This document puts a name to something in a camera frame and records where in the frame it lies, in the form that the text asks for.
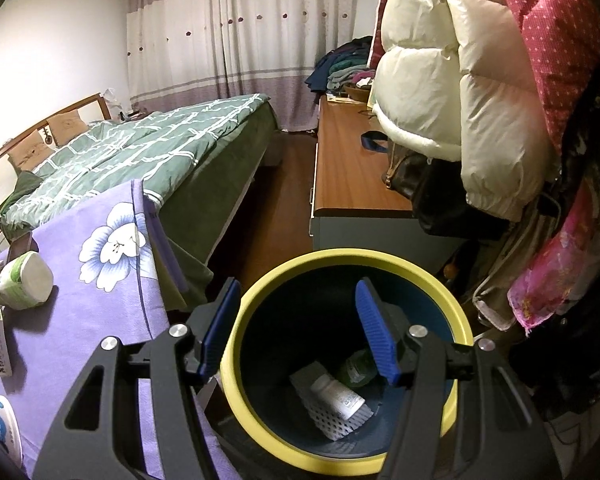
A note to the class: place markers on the black bag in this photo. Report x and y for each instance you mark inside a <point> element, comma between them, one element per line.
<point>445,210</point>

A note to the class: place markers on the green checked quilt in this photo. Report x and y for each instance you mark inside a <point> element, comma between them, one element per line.
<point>130,145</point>

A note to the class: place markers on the pile of clothes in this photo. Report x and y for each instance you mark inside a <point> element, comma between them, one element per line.
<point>340,65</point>

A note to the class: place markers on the brown handbag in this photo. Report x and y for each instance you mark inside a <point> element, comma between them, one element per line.
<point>402,180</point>

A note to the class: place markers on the white and green bottle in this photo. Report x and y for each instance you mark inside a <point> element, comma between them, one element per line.
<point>27,280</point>

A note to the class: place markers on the purple floral tablecloth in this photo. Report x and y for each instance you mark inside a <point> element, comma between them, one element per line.
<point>80,320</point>

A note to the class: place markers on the red dotted quilted jacket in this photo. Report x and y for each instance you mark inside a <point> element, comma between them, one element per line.
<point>555,35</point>

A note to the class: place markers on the white and mauve curtain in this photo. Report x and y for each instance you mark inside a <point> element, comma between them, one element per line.
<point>230,35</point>

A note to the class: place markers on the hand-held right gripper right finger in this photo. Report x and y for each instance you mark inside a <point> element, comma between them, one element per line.
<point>375,332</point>

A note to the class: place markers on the black hanging garment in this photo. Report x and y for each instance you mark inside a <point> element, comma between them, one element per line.
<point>595,160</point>

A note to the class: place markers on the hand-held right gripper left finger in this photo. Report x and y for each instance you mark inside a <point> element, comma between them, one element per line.
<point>220,327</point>

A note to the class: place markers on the wooden top cabinet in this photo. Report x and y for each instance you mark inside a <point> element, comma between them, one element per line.
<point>345,160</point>

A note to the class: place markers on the white puffer jacket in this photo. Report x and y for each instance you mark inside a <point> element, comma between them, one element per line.
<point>430,60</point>

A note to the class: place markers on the white pill bottle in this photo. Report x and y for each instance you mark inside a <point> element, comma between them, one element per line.
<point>337,397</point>

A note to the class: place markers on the white foam mesh sleeve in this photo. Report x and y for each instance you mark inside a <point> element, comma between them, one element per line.
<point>325,425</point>

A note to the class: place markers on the pink plastic bag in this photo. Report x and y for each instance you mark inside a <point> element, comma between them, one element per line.
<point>555,260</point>

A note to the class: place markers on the green plastic bottle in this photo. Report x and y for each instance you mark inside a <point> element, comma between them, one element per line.
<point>355,367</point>

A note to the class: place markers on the beige hanging garment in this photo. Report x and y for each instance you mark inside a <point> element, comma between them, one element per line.
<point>510,280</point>

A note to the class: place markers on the brown pillow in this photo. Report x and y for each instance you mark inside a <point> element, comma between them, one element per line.
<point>67,127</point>
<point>30,155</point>

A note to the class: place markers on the yellow-rimmed dark blue trash bin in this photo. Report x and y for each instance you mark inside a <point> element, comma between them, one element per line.
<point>290,330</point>

